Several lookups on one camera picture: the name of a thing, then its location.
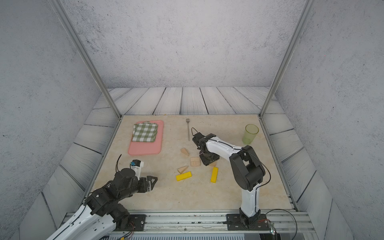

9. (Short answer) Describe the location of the natural wood rectangular block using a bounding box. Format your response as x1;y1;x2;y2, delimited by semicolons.
190;162;201;167
190;157;201;162

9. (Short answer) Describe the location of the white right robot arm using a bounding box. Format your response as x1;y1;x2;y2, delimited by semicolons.
193;132;266;229

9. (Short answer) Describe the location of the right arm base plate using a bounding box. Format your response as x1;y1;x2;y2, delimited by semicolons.
226;214;271;231

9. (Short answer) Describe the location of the green white checkered cloth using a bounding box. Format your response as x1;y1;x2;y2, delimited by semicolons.
132;122;158;143

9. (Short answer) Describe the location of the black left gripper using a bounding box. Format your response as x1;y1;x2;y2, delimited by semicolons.
118;175;160;202

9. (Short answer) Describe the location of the aluminium mounting rail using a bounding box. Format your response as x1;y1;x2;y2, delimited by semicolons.
59;210;317;238

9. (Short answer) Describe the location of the aluminium frame post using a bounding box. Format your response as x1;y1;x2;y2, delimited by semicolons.
259;0;316;119
49;0;122;120

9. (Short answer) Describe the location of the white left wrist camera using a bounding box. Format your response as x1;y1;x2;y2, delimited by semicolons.
130;160;144;179

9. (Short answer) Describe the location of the left aluminium frame post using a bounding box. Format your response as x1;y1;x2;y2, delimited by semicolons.
49;0;122;120

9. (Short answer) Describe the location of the yellow rectangular block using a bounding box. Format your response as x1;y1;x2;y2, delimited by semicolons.
176;172;192;182
211;167;219;183

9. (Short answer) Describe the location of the pink plastic tray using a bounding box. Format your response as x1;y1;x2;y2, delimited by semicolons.
128;120;164;156

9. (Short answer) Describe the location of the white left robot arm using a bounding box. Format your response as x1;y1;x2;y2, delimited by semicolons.
48;168;158;240

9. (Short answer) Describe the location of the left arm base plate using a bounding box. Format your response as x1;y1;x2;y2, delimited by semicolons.
115;214;147;232

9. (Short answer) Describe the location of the silver metal fork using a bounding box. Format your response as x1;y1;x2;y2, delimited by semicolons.
186;118;190;141

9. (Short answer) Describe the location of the green translucent plastic cup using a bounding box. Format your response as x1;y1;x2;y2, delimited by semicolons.
242;124;260;145

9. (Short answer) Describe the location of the right aluminium frame post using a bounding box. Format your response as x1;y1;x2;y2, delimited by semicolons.
259;0;316;119

